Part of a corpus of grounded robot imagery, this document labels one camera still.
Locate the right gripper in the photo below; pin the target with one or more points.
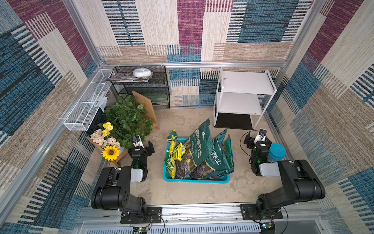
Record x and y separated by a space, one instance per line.
252 141

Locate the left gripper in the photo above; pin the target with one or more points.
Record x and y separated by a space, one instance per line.
150 149

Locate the green yellow fertilizer bag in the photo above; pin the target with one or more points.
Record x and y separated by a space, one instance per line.
170 159

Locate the green blue pink soil bag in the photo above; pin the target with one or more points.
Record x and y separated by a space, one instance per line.
229 154

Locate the dark green soil bag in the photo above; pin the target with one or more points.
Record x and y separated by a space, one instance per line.
216 162
198 147

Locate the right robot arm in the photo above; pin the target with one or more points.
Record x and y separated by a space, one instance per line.
299 181

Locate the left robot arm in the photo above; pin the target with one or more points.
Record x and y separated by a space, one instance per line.
112 191

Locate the white metal shelf unit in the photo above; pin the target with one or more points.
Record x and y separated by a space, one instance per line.
242 98

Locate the teal round container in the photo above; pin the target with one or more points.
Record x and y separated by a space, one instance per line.
276 153

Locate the green leafy artificial plant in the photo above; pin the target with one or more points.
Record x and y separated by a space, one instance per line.
128 120

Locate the yellow sunflower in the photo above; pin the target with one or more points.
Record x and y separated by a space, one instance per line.
111 153

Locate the wooden board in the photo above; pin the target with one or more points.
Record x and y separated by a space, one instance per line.
148 107

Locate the small yellow flowers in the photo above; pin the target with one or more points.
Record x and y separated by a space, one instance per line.
107 128

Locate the teal plastic basket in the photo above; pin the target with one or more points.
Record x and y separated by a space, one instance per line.
222 178

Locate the pale pink flower bouquet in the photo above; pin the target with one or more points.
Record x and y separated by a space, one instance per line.
103 139

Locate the white round device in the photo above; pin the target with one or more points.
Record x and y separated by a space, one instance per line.
142 72

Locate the magazine on rack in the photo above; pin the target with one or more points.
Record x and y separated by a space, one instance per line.
128 77

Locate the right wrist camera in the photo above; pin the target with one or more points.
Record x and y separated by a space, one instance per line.
261 136

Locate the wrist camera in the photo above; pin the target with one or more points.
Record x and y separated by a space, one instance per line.
137 142
261 136

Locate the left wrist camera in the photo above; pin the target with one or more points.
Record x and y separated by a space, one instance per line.
137 142

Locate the black wire mesh rack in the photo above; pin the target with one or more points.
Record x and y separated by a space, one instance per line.
156 89

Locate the white wire wall basket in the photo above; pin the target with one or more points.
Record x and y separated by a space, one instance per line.
86 108

